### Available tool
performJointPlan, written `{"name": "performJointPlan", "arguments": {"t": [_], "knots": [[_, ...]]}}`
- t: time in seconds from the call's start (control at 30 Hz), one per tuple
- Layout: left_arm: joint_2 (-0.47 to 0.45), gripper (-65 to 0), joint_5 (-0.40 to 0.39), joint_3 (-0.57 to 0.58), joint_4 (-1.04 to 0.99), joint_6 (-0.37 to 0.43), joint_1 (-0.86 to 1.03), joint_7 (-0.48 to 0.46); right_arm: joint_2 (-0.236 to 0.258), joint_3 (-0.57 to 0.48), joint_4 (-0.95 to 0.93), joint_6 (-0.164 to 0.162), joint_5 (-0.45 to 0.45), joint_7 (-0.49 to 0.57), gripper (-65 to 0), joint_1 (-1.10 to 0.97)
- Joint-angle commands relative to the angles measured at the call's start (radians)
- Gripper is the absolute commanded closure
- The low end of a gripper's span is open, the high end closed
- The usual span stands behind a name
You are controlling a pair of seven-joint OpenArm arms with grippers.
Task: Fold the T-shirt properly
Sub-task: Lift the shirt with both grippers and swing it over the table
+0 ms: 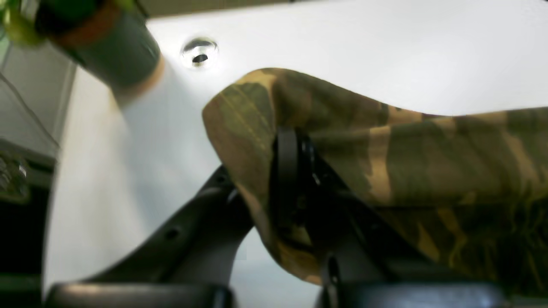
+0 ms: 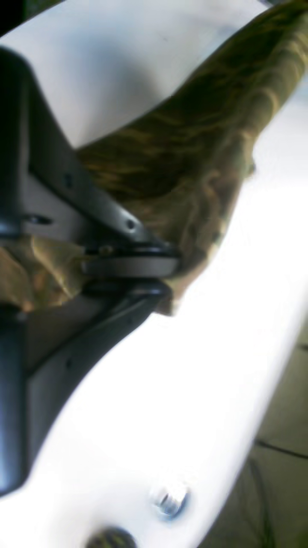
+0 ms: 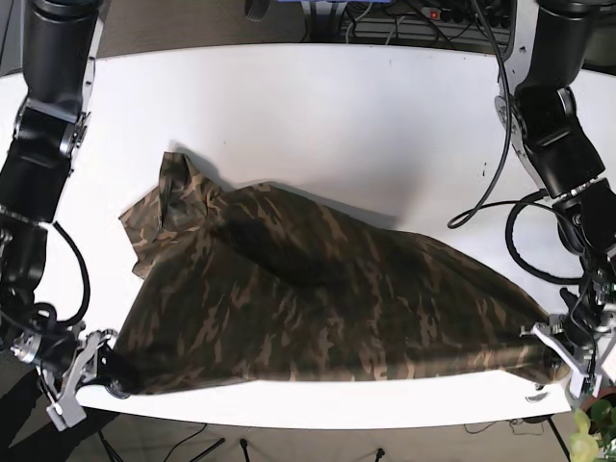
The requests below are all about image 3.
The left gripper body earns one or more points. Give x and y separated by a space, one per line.
571 350

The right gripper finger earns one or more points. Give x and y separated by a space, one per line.
117 379

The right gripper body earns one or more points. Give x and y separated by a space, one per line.
65 364

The camouflage T-shirt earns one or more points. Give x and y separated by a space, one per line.
261 283

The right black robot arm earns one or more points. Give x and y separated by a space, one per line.
60 44

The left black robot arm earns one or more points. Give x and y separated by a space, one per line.
544 54

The right metal table grommet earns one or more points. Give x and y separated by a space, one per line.
537 397

